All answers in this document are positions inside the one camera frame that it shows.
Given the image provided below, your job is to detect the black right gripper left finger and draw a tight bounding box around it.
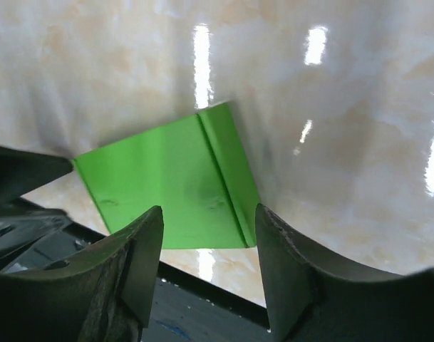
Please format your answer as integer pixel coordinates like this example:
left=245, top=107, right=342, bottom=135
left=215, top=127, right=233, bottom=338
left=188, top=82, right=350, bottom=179
left=0, top=206, right=164, bottom=341

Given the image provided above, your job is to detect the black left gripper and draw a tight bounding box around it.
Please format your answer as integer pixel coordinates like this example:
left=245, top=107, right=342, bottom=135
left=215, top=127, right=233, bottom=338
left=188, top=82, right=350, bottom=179
left=0, top=146, right=73, bottom=271

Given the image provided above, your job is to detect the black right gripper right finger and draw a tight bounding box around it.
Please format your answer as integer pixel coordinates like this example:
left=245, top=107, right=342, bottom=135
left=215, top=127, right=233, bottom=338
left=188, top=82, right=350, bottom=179
left=255, top=204, right=434, bottom=341

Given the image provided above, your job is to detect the green paper box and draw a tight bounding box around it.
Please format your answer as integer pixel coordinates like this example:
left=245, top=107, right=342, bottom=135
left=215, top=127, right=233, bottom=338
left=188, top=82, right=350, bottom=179
left=73, top=103, right=260, bottom=249

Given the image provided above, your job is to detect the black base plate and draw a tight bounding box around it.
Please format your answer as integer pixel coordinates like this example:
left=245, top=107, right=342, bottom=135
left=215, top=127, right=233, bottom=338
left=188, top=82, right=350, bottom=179
left=9, top=197, right=274, bottom=342

